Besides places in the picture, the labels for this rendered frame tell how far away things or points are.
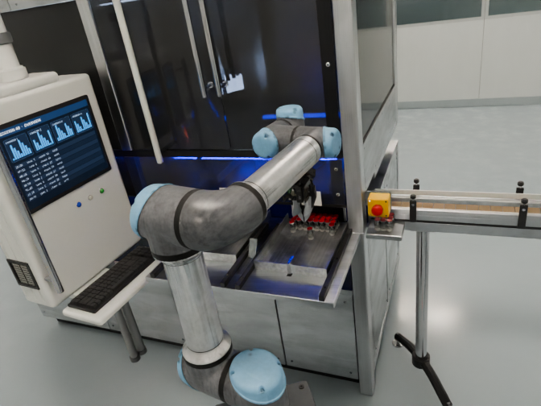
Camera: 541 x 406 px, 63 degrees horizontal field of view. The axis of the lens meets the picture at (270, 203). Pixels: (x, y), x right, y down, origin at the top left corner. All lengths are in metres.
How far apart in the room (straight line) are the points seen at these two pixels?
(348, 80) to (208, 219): 0.83
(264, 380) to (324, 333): 1.07
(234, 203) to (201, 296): 0.25
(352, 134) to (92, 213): 1.05
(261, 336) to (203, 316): 1.24
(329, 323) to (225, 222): 1.28
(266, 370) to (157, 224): 0.41
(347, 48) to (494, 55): 4.75
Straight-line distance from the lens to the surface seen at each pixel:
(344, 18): 1.43
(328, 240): 1.64
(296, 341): 2.14
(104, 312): 1.71
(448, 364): 2.42
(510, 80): 6.19
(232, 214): 0.78
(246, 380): 1.01
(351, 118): 1.49
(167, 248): 0.87
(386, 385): 2.30
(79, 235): 1.84
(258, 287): 1.46
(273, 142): 1.10
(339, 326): 1.99
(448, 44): 6.07
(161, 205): 0.84
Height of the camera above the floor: 1.76
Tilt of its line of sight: 26 degrees down
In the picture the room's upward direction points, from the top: 9 degrees counter-clockwise
